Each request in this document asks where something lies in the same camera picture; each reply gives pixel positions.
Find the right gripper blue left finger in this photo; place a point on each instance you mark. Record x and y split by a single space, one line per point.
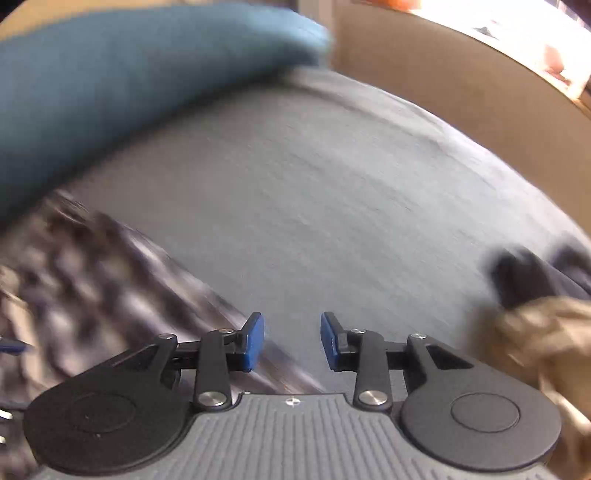
220 354

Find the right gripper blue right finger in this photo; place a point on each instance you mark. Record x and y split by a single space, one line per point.
365 354

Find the dark plaid shirt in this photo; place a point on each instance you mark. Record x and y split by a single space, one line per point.
113 325

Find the blue pillow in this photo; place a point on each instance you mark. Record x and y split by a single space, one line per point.
72 90

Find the beige trousers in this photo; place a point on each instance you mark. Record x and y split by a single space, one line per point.
545 343

